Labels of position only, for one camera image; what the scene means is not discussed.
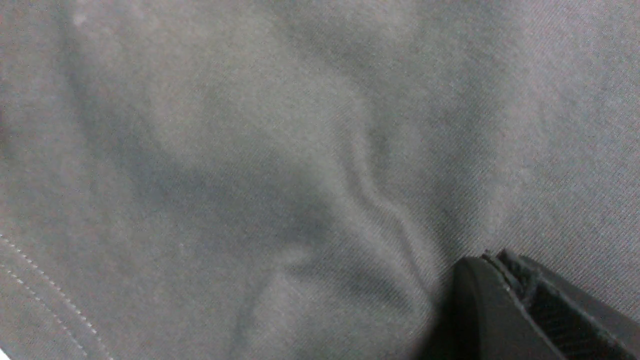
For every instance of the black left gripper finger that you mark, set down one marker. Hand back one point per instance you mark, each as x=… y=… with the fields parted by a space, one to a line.
x=506 y=306

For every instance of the dark gray long-sleeve top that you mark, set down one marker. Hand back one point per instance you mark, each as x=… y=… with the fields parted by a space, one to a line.
x=295 y=179

